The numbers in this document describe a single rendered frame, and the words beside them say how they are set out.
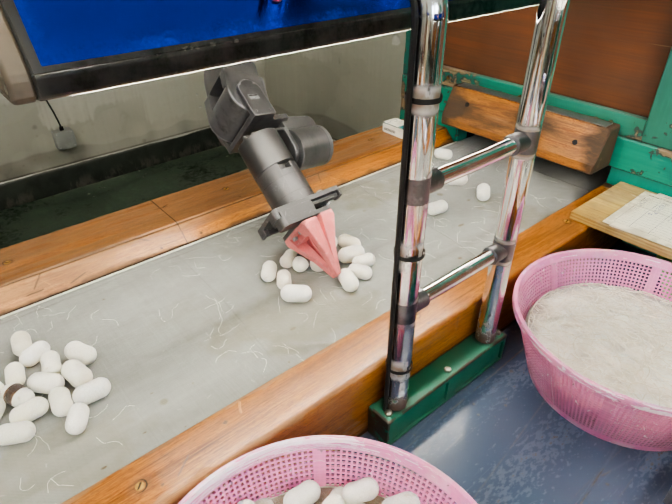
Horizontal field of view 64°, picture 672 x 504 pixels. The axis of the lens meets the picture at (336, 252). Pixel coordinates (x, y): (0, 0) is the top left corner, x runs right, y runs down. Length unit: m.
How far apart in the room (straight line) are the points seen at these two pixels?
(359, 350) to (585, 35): 0.63
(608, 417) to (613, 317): 0.15
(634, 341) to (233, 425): 0.45
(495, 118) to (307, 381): 0.62
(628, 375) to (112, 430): 0.51
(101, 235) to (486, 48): 0.72
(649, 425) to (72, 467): 0.52
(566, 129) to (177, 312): 0.64
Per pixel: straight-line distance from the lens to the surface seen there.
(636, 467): 0.64
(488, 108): 1.00
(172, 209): 0.82
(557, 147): 0.93
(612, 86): 0.95
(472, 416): 0.63
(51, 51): 0.39
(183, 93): 2.91
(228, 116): 0.71
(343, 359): 0.54
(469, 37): 1.08
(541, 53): 0.50
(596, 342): 0.68
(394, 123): 1.06
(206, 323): 0.63
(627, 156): 0.95
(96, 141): 2.79
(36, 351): 0.64
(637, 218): 0.84
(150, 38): 0.41
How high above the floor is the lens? 1.15
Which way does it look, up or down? 34 degrees down
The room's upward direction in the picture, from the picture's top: straight up
